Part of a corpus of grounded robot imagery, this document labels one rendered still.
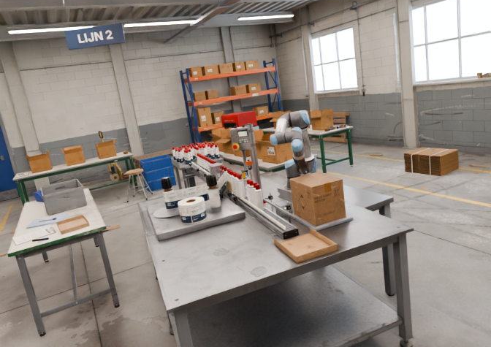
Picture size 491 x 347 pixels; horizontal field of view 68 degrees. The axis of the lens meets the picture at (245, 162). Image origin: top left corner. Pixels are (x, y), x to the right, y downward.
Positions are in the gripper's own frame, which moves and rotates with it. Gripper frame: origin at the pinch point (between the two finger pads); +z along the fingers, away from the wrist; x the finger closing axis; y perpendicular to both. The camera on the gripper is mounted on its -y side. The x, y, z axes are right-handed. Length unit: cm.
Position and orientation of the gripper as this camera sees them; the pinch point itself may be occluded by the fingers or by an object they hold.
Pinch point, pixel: (303, 172)
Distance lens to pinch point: 272.1
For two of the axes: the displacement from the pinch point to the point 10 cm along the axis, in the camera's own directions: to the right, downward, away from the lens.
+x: -9.1, 4.2, -0.1
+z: 2.4, 5.3, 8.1
